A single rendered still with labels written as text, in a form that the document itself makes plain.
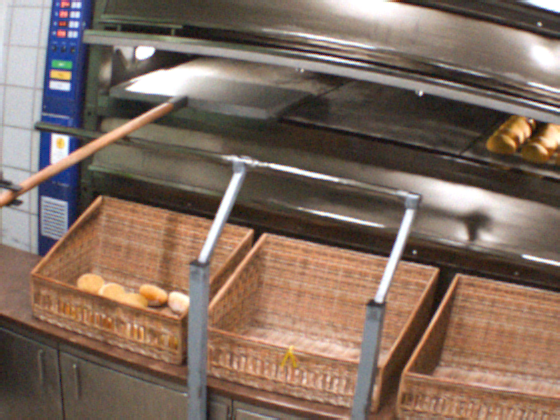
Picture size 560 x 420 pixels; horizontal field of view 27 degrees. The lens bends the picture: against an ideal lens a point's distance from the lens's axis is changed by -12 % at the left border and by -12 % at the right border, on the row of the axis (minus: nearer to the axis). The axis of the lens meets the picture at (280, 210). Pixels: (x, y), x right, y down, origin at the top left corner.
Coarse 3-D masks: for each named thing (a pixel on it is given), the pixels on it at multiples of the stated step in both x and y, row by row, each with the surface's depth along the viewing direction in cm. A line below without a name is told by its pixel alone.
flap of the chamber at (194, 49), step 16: (160, 48) 372; (176, 48) 370; (192, 48) 368; (208, 48) 366; (288, 64) 357; (304, 64) 355; (320, 64) 353; (368, 80) 348; (384, 80) 346; (400, 80) 344; (448, 96) 339; (464, 96) 337; (512, 112) 332; (528, 112) 330
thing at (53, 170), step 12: (156, 108) 376; (168, 108) 380; (132, 120) 364; (144, 120) 367; (120, 132) 355; (96, 144) 343; (108, 144) 349; (72, 156) 331; (84, 156) 337; (48, 168) 321; (60, 168) 325; (36, 180) 314; (12, 192) 303; (24, 192) 309; (0, 204) 297
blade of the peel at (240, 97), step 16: (144, 80) 420; (160, 80) 420; (176, 80) 420; (192, 80) 421; (208, 80) 422; (224, 80) 422; (128, 96) 399; (144, 96) 397; (160, 96) 394; (192, 96) 402; (208, 96) 402; (224, 96) 403; (240, 96) 404; (256, 96) 405; (272, 96) 406; (288, 96) 407; (304, 96) 409; (224, 112) 387; (240, 112) 385; (256, 112) 383; (272, 112) 387
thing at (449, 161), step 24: (216, 120) 388; (240, 120) 384; (264, 120) 381; (288, 120) 383; (336, 144) 374; (360, 144) 371; (384, 144) 368; (408, 144) 369; (456, 168) 360; (480, 168) 357; (504, 168) 356; (552, 192) 348
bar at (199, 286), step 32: (64, 128) 367; (224, 160) 347; (256, 160) 344; (384, 192) 331; (416, 192) 329; (224, 224) 341; (192, 288) 335; (384, 288) 319; (192, 320) 338; (192, 352) 341; (192, 384) 344; (192, 416) 348; (352, 416) 326
